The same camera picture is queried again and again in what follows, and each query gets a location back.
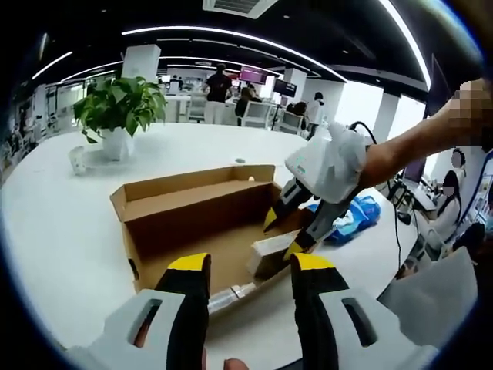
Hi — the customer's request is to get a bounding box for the brown cardboard shoe box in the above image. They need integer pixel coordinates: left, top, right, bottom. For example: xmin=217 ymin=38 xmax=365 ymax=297
xmin=109 ymin=164 xmax=321 ymax=309

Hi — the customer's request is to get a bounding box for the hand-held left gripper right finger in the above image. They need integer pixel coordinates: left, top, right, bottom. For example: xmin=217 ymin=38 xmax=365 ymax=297
xmin=288 ymin=252 xmax=440 ymax=370

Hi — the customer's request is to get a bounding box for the ceiling air conditioner vent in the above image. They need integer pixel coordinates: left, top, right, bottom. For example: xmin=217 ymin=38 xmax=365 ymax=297
xmin=202 ymin=0 xmax=279 ymax=19

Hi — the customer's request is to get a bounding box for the small white cup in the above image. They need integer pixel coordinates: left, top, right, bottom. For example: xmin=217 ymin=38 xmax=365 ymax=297
xmin=68 ymin=145 xmax=88 ymax=177

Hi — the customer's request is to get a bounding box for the green potted plant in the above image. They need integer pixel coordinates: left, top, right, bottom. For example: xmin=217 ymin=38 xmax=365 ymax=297
xmin=72 ymin=76 xmax=169 ymax=144

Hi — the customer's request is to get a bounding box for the white square column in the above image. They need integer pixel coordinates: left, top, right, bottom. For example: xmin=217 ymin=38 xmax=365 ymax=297
xmin=122 ymin=44 xmax=162 ymax=84

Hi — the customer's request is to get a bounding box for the grey mesh office chair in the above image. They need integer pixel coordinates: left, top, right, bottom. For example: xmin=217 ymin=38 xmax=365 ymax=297
xmin=377 ymin=246 xmax=481 ymax=348

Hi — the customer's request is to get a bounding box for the small white carton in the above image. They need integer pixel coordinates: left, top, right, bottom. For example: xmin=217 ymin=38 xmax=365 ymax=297
xmin=248 ymin=233 xmax=305 ymax=281

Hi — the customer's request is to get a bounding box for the blue wet wipes pack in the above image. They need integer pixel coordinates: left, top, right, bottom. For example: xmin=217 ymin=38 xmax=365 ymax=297
xmin=322 ymin=194 xmax=382 ymax=244

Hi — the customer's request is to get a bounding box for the white clear-capped spray bottle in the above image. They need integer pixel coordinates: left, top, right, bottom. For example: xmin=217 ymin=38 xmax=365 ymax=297
xmin=207 ymin=281 xmax=258 ymax=311

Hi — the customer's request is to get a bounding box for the black cable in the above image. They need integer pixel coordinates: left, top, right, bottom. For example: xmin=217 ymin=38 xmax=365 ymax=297
xmin=348 ymin=120 xmax=377 ymax=148

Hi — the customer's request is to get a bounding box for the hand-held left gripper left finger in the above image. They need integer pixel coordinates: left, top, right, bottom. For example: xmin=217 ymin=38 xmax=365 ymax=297
xmin=63 ymin=252 xmax=213 ymax=370

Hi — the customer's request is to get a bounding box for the white plant pot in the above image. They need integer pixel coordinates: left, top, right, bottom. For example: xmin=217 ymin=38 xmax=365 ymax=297
xmin=99 ymin=127 xmax=135 ymax=162

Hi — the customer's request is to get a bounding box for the white office chair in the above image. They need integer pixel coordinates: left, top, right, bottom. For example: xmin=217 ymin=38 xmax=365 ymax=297
xmin=187 ymin=94 xmax=209 ymax=123
xmin=276 ymin=113 xmax=304 ymax=136
xmin=243 ymin=100 xmax=275 ymax=128

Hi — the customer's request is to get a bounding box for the purple monitor screen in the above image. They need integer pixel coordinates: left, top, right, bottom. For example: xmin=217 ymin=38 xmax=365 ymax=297
xmin=240 ymin=66 xmax=267 ymax=84

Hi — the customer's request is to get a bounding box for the blue wall poster board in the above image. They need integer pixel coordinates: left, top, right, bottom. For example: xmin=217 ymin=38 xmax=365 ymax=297
xmin=464 ymin=148 xmax=493 ymax=232

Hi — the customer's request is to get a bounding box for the long ceiling light strip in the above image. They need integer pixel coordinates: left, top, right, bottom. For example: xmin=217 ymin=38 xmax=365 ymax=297
xmin=379 ymin=0 xmax=431 ymax=85
xmin=122 ymin=25 xmax=348 ymax=82

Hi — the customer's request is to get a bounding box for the white office desk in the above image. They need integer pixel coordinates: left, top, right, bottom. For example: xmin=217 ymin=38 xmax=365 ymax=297
xmin=165 ymin=94 xmax=192 ymax=116

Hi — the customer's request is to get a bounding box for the dark monitor screen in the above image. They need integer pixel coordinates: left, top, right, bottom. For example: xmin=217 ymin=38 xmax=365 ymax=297
xmin=273 ymin=79 xmax=297 ymax=96

